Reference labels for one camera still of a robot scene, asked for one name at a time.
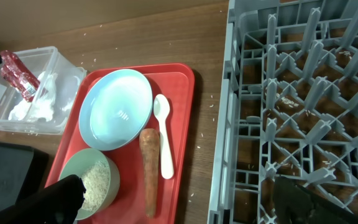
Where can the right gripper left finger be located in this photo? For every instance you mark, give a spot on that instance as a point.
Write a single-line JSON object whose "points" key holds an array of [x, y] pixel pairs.
{"points": [[57, 203]]}

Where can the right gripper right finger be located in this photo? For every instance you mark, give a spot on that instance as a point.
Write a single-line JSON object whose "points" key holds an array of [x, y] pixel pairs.
{"points": [[296, 204]]}

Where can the red snack wrapper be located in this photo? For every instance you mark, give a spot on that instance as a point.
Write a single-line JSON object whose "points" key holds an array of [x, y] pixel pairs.
{"points": [[18, 75]]}

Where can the green bowl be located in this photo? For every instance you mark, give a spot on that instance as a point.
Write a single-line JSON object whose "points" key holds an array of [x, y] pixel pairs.
{"points": [[79, 163]]}

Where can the orange carrot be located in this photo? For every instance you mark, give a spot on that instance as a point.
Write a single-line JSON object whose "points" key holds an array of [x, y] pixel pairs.
{"points": [[149, 143]]}

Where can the grey dishwasher rack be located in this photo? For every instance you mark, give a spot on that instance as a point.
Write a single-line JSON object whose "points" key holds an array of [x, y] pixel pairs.
{"points": [[288, 107]]}

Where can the white rice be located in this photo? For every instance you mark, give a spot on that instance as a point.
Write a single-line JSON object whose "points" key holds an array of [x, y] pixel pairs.
{"points": [[96, 181]]}

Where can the black tray bin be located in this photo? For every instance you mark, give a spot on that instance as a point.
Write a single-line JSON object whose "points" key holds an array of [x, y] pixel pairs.
{"points": [[21, 172]]}

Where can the crumpled white tissue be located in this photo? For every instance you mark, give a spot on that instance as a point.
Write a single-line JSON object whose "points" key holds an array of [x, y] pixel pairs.
{"points": [[43, 109]]}

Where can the clear plastic bin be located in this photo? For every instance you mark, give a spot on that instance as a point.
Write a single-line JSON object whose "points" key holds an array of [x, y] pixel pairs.
{"points": [[42, 62]]}

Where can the red serving tray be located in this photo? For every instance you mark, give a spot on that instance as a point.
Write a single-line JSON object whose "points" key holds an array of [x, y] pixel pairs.
{"points": [[175, 81]]}

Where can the large light blue plate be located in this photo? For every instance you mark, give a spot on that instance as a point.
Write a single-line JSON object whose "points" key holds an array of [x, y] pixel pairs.
{"points": [[115, 110]]}

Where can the white plastic spoon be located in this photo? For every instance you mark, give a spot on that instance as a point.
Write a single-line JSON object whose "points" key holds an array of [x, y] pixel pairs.
{"points": [[161, 112]]}

